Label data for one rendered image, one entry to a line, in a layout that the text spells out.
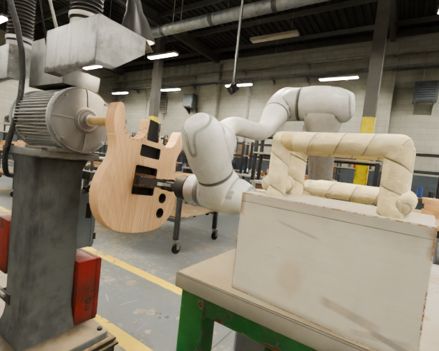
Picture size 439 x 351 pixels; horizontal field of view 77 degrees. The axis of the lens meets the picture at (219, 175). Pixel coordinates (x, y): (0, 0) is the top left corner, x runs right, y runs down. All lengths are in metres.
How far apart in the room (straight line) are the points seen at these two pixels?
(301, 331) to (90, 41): 0.88
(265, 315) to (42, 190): 1.06
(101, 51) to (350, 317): 0.87
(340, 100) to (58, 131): 1.02
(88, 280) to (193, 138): 1.06
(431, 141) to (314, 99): 10.68
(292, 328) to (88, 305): 1.25
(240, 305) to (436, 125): 11.46
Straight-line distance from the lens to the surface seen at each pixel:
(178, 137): 1.11
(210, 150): 0.65
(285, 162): 0.47
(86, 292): 1.57
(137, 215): 1.01
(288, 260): 0.46
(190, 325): 0.61
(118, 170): 0.93
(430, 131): 11.76
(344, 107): 1.11
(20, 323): 1.53
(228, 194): 0.72
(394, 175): 0.42
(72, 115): 1.19
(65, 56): 1.07
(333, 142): 0.44
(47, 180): 1.33
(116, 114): 0.92
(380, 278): 0.43
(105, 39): 0.96
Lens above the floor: 1.15
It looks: 3 degrees down
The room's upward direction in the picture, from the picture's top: 6 degrees clockwise
